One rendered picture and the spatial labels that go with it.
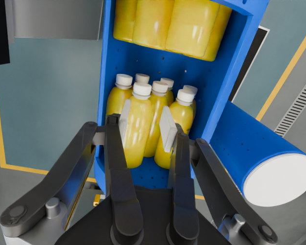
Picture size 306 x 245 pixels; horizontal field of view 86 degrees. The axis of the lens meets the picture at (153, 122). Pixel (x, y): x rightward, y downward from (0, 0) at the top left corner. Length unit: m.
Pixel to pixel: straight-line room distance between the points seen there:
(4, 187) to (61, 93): 1.46
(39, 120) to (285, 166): 1.86
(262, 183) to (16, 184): 2.44
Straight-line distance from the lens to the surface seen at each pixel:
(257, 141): 0.79
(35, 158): 2.21
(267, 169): 0.75
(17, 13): 0.65
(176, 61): 0.52
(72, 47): 1.58
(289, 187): 0.88
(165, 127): 0.19
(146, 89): 0.35
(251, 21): 0.31
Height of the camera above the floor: 1.47
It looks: 63 degrees down
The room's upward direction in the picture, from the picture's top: 173 degrees clockwise
